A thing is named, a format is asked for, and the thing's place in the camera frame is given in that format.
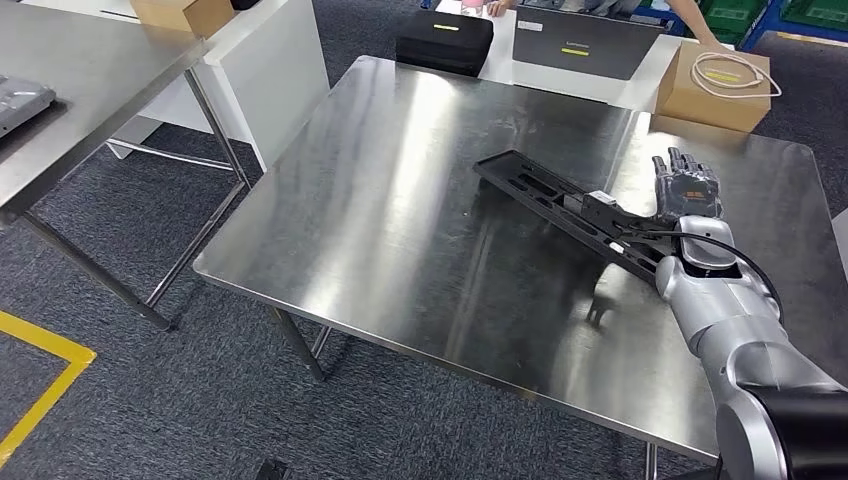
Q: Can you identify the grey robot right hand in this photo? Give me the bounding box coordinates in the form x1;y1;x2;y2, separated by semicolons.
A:
651;146;725;223

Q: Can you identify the black plastic plate bracket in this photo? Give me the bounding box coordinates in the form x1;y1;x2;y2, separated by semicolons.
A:
472;149;677;287

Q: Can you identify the black case with yellow label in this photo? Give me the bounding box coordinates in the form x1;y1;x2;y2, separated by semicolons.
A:
395;9;496;78

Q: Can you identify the dark grey laptop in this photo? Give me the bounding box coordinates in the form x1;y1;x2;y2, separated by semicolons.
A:
511;5;667;82

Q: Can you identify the green plastic crate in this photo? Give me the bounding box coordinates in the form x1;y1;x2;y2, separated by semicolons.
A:
702;0;770;46
781;0;848;31

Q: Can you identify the stainless steel table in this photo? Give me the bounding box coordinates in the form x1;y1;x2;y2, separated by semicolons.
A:
0;0;254;333
192;54;848;480

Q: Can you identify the grey flat device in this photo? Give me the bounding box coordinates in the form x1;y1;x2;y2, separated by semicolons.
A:
0;74;58;139

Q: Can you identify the yellow floor tape square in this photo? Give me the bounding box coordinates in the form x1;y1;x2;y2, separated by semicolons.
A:
0;309;99;466

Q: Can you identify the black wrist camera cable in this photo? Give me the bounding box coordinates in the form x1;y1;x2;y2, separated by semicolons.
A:
645;228;786;326

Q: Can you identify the white coiled cable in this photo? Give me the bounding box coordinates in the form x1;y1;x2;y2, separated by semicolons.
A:
690;51;783;101

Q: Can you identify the blue rack frame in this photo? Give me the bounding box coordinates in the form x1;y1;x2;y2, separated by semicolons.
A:
740;0;848;53

